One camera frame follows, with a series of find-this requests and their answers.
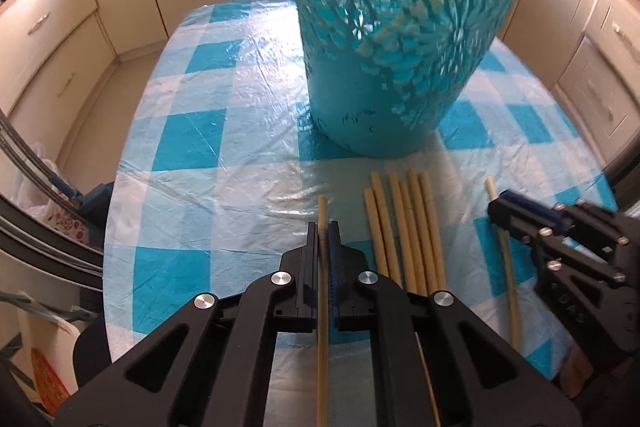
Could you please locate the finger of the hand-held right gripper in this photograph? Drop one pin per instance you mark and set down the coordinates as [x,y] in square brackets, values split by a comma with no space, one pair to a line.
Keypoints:
[515,219]
[540,212]

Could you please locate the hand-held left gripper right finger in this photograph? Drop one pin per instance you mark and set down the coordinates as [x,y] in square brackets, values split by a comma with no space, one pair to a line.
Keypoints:
[345,272]

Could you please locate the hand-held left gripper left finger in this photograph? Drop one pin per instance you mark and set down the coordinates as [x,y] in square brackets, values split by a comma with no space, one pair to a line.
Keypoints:
[307,267]

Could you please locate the long wooden chopstick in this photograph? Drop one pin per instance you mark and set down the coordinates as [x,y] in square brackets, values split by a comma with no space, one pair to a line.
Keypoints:
[510,287]
[322,212]

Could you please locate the row of wooden chopsticks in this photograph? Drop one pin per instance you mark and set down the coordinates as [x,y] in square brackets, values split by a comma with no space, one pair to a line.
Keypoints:
[400,227]

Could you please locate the teal perforated plastic basket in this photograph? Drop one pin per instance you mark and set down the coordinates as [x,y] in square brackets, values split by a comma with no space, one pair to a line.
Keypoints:
[390,57]

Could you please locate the person's right hand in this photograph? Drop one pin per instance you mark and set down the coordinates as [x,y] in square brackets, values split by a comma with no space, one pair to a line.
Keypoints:
[579,369]

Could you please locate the blue white checked tablecloth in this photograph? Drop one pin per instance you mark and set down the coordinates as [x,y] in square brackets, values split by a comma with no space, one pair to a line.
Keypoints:
[215,107]

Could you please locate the cream kitchen cabinet with drawers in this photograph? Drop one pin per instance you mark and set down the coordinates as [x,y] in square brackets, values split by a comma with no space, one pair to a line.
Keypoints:
[585,32]

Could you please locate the black chair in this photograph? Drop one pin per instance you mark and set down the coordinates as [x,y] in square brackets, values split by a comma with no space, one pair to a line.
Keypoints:
[92,347]

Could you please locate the blue broom with dustpan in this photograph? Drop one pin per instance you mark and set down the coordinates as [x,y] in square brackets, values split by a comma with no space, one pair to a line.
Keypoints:
[82,199]

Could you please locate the white cutting board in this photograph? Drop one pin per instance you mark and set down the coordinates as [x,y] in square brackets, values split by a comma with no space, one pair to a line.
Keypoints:
[37,347]

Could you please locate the red patterned board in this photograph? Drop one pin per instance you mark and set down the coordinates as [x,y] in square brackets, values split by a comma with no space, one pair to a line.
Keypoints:
[47,377]

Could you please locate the white plastic bag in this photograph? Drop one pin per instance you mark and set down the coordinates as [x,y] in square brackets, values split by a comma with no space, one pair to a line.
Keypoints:
[30,194]

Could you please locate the cream kitchen cabinets with drawers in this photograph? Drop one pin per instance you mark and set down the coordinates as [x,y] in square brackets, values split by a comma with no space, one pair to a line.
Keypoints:
[60,37]

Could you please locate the curved chrome tube frame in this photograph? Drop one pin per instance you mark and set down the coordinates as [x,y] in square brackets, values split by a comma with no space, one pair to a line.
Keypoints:
[30,177]

